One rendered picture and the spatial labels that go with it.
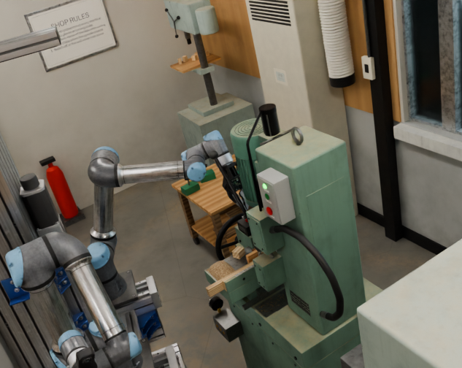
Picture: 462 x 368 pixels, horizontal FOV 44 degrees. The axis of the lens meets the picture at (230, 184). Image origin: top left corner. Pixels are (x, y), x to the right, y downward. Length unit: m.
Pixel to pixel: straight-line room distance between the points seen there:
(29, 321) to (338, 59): 2.21
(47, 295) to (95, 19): 3.27
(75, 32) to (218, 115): 1.34
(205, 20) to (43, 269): 2.60
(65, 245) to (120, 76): 3.29
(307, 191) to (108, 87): 3.42
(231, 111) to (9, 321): 2.73
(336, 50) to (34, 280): 2.21
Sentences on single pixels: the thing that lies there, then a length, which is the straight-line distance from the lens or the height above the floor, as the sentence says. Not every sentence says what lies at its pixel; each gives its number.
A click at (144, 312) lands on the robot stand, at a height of 0.69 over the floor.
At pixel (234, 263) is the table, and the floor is 0.90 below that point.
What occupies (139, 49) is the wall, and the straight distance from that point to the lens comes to 5.09.
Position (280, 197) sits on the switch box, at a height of 1.42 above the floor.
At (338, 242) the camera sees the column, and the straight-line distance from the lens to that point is 2.01.
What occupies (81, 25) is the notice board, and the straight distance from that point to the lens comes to 4.88.
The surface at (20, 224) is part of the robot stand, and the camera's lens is 2.07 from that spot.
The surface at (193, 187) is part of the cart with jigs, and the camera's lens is 3.80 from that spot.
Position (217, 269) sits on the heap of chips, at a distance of 2.39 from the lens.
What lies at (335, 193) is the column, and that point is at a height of 1.35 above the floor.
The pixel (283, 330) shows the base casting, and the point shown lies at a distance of 2.25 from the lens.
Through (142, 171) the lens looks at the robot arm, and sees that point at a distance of 2.31.
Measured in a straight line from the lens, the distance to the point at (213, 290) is 2.31.
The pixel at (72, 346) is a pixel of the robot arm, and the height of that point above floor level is 1.25.
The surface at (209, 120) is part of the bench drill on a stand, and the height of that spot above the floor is 0.70.
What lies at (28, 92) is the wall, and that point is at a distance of 4.87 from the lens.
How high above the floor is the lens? 2.36
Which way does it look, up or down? 29 degrees down
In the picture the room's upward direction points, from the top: 14 degrees counter-clockwise
